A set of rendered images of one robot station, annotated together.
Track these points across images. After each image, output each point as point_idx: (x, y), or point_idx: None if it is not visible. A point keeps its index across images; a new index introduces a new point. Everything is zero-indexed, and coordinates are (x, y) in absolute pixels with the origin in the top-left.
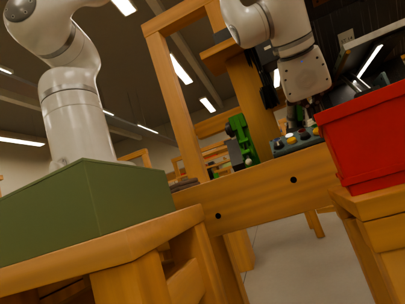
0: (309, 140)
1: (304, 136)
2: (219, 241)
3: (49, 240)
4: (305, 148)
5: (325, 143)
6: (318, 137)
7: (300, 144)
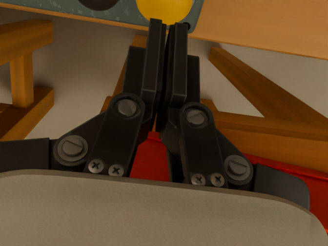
0: (107, 14)
1: (91, 9)
2: None
3: None
4: (85, 18)
5: None
6: (143, 24)
7: (66, 12)
